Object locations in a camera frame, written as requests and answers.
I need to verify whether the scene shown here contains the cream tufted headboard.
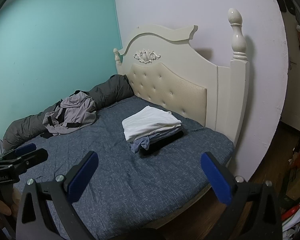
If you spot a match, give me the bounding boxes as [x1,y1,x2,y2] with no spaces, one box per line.
[113,8,250,155]

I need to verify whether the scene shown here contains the dark grey rolled duvet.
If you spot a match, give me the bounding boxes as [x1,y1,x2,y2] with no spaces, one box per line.
[2,74,135,150]

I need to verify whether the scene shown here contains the bed with blue sheet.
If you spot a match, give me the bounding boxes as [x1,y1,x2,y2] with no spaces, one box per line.
[0,96,235,240]

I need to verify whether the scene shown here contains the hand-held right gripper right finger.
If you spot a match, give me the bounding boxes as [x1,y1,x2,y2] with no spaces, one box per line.
[200,152,282,240]

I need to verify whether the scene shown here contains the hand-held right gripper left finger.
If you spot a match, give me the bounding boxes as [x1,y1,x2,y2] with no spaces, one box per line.
[15,151,99,240]

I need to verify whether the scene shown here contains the cardboard box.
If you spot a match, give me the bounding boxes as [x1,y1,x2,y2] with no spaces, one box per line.
[287,165,300,200]

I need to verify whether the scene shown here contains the black hanging items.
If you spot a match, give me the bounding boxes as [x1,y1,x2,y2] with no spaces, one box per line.
[277,0,297,17]

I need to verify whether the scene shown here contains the grey jacket with black patches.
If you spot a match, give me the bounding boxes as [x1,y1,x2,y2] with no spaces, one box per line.
[42,91,98,137]

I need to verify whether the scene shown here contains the red and white packet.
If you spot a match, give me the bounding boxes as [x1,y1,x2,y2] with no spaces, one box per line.
[281,204,300,222]

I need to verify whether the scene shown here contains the white long-sleeve shirt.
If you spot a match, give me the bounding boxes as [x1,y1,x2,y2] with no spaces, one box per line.
[122,105,182,142]

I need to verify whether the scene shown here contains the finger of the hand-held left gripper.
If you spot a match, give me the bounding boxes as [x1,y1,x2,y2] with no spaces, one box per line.
[14,148,48,172]
[0,143,37,159]

